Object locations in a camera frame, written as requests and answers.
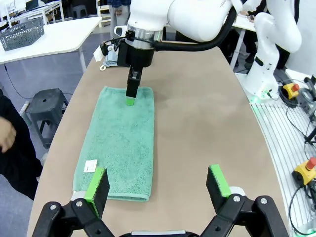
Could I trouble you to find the white slotted base frame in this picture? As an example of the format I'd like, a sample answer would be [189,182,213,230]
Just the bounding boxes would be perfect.
[234,70,316,237]

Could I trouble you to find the blue-grey towel with loop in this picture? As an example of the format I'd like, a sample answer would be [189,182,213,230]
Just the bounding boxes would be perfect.
[100,53,119,71]

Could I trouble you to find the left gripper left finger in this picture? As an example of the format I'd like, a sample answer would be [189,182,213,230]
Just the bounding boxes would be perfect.
[32,167,117,237]

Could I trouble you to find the yellow emergency stop button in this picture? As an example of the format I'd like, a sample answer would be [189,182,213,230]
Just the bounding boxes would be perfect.
[282,83,301,99]
[293,157,316,186]

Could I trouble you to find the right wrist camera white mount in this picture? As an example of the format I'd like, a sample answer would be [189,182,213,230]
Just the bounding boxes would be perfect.
[93,41,118,62]

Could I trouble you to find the white background desk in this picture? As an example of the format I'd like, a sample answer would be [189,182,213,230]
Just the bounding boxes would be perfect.
[0,0,65,25]

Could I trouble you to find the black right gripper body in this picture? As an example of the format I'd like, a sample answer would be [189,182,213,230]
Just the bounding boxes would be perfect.
[117,39,155,69]

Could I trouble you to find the grey plastic basket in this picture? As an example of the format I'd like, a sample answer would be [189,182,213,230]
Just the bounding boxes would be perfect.
[0,17,45,52]

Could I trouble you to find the black braided right arm hose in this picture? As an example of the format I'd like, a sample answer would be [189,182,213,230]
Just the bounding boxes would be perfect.
[153,8,237,52]

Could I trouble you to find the background person grey trousers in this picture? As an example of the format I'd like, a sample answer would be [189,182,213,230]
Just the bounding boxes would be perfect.
[106,0,132,40]

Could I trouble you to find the person right hand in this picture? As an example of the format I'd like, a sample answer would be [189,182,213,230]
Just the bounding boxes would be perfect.
[0,116,17,154]

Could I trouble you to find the grey plastic stool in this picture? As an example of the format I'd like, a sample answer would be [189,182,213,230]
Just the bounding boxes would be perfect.
[24,88,69,149]

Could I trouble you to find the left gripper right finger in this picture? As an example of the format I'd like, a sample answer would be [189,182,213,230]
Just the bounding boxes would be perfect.
[199,164,289,237]

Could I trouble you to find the black clamp device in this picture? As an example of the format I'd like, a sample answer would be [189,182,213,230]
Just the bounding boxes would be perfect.
[303,75,316,100]

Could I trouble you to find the green towel with white label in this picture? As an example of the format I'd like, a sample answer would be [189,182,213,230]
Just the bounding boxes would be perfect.
[73,85,156,202]

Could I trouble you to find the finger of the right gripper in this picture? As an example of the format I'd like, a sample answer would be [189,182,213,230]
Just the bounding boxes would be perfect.
[125,65,144,107]

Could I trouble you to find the white side table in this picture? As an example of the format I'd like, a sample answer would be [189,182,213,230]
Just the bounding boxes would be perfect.
[0,16,103,75]

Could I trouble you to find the white background table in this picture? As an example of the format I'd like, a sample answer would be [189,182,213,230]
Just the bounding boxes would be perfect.
[232,13,259,72]

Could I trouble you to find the person in denim jacket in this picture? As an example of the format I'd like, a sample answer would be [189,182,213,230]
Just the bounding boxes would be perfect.
[0,88,44,201]

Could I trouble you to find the grey background stool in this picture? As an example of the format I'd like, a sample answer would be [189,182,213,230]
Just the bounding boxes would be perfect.
[72,5,87,19]

